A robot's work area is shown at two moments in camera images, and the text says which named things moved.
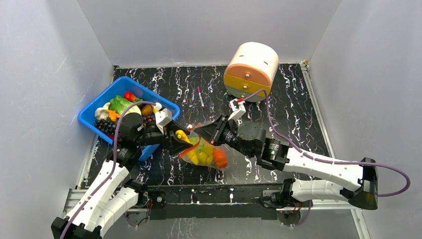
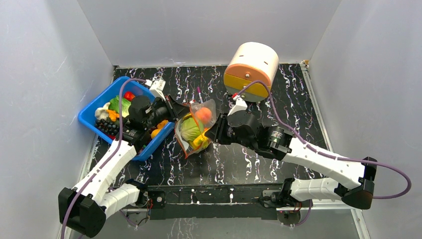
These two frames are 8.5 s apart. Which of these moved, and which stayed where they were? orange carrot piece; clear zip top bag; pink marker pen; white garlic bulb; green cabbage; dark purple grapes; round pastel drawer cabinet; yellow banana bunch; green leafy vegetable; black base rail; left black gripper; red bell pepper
Moved: left black gripper; clear zip top bag; yellow banana bunch; green cabbage
Stayed: red bell pepper; dark purple grapes; orange carrot piece; round pastel drawer cabinet; green leafy vegetable; white garlic bulb; pink marker pen; black base rail
